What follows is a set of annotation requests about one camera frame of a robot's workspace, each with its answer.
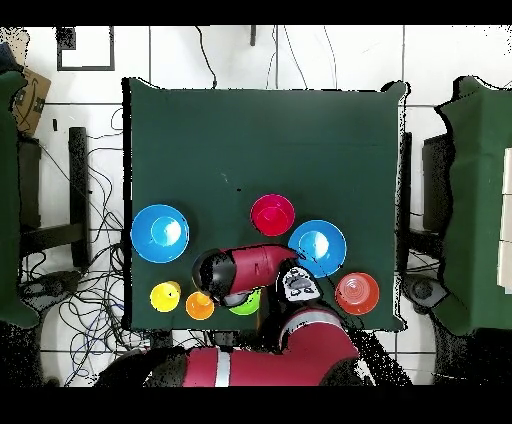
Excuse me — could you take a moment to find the dark green tablecloth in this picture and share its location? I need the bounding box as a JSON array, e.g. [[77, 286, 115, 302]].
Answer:
[[121, 76, 409, 334]]

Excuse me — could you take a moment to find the black square floor frame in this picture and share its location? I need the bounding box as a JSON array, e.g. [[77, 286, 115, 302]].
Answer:
[[56, 25, 116, 72]]

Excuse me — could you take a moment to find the pink bowl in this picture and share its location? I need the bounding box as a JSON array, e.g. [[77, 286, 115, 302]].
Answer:
[[249, 193, 296, 238]]

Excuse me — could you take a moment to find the black power strip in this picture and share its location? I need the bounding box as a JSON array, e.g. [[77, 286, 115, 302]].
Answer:
[[150, 330, 176, 350]]

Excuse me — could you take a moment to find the large blue bowl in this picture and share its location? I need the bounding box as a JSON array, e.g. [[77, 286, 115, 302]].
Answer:
[[130, 203, 191, 264], [287, 219, 348, 279]]

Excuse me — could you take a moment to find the green cloth side table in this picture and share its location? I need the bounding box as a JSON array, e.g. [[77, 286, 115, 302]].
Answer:
[[435, 75, 512, 337], [0, 70, 39, 329]]

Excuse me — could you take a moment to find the white box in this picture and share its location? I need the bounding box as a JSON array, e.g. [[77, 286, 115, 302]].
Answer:
[[496, 146, 512, 295]]

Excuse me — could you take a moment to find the light orange cup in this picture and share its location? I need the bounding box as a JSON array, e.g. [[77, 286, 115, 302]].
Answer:
[[184, 290, 216, 322]]

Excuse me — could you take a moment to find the grey pedestal foot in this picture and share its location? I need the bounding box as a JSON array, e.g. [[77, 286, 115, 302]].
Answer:
[[19, 270, 83, 307], [401, 273, 449, 314]]

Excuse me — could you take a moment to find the green bowl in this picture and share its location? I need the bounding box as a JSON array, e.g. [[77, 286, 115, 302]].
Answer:
[[228, 288, 262, 317]]

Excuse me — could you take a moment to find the orange bowl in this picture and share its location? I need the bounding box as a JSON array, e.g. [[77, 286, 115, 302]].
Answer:
[[334, 272, 381, 316]]

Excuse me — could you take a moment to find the black cable with plug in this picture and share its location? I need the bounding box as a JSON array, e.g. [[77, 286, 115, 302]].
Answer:
[[194, 25, 219, 90]]

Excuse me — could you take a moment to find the black metal stand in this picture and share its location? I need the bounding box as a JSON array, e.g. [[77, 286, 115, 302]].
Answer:
[[17, 126, 91, 269], [399, 130, 455, 277]]

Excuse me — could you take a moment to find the cardboard box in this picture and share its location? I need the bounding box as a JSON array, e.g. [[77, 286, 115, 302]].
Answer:
[[10, 66, 52, 138]]

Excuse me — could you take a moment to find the yellow cup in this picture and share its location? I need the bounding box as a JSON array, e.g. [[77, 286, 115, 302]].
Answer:
[[148, 280, 182, 314]]

